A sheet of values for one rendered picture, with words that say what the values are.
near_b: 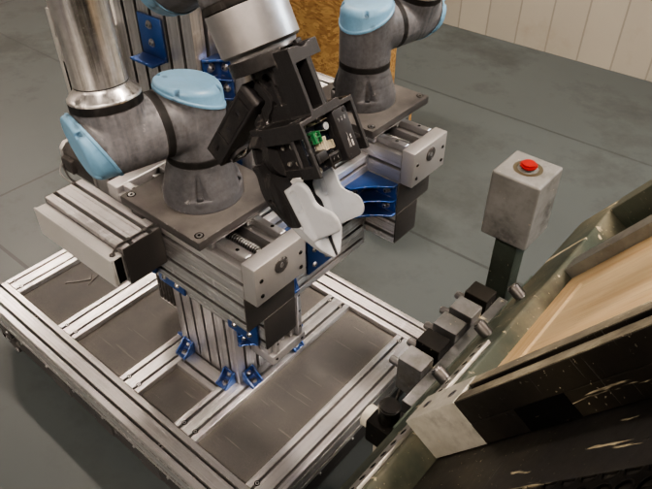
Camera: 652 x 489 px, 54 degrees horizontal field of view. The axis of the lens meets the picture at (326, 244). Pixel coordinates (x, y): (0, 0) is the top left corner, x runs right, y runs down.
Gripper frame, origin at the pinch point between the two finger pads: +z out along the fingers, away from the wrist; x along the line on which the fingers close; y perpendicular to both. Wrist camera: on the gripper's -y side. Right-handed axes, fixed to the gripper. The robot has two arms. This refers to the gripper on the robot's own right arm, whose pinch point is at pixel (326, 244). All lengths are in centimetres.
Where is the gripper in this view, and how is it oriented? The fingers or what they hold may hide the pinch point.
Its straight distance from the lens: 66.2
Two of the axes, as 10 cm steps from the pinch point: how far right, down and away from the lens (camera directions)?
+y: 6.8, 0.1, -7.4
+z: 3.5, 8.7, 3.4
